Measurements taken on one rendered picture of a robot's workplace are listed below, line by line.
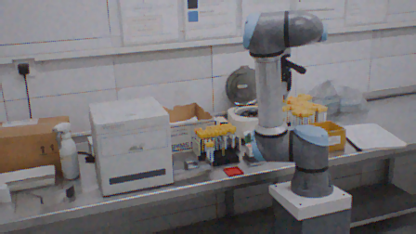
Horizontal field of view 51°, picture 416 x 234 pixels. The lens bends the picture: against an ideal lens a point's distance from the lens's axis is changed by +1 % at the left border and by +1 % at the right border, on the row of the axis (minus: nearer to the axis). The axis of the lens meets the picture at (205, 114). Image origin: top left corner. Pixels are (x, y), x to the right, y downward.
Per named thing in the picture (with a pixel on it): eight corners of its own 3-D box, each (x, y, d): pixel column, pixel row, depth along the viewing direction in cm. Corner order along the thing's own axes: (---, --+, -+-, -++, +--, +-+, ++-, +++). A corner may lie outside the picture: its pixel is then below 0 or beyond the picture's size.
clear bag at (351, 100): (334, 113, 250) (336, 90, 246) (330, 104, 266) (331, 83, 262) (370, 112, 248) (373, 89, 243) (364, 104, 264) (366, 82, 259)
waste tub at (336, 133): (320, 153, 196) (321, 133, 192) (305, 143, 208) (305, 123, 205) (345, 149, 199) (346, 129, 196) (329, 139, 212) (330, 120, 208)
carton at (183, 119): (166, 155, 200) (164, 124, 195) (153, 135, 226) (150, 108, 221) (216, 147, 208) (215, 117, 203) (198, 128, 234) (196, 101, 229)
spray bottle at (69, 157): (60, 184, 177) (51, 128, 169) (59, 175, 185) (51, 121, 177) (81, 180, 179) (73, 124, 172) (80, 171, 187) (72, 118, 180)
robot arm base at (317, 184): (341, 195, 150) (341, 168, 148) (298, 200, 149) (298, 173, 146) (323, 178, 165) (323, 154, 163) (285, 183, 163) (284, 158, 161)
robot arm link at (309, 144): (329, 170, 147) (329, 132, 144) (289, 168, 151) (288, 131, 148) (329, 158, 158) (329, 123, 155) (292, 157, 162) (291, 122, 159)
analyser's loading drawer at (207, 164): (164, 179, 172) (163, 168, 170) (160, 173, 178) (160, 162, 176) (213, 171, 178) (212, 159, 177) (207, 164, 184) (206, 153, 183)
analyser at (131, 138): (102, 198, 164) (93, 123, 155) (95, 169, 189) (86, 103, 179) (180, 182, 173) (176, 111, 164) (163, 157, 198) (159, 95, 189)
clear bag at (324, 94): (316, 119, 241) (318, 86, 235) (293, 111, 255) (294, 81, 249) (347, 110, 254) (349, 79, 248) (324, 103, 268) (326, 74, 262)
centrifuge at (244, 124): (239, 147, 207) (239, 123, 203) (225, 126, 234) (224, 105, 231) (286, 142, 211) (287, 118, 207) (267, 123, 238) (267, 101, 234)
